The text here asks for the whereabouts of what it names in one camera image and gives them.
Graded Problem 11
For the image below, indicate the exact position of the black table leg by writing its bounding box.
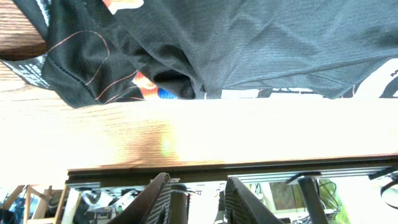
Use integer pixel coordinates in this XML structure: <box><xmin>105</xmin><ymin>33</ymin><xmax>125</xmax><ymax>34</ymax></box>
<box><xmin>298</xmin><ymin>177</ymin><xmax>328</xmax><ymax>224</ymax></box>

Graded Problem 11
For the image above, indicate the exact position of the wooden chair frame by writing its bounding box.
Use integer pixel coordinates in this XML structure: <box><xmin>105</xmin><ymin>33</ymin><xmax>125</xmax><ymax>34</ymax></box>
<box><xmin>1</xmin><ymin>185</ymin><xmax>82</xmax><ymax>224</ymax></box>

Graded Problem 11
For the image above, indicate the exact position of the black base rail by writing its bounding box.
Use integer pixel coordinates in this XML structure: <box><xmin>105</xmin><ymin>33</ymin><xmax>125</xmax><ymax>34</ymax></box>
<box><xmin>66</xmin><ymin>155</ymin><xmax>397</xmax><ymax>190</ymax></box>

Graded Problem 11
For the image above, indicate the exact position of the black orange patterned jersey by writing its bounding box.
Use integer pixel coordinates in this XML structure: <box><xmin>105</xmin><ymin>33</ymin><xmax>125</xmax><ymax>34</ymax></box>
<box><xmin>1</xmin><ymin>0</ymin><xmax>397</xmax><ymax>108</ymax></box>

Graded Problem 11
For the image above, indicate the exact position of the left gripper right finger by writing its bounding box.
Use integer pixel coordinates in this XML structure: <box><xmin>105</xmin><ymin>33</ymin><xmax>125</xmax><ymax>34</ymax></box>
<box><xmin>224</xmin><ymin>177</ymin><xmax>283</xmax><ymax>224</ymax></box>

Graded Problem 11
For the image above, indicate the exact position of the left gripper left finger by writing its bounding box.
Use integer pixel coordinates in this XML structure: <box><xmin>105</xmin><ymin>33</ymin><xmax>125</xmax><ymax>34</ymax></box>
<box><xmin>108</xmin><ymin>172</ymin><xmax>171</xmax><ymax>224</ymax></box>

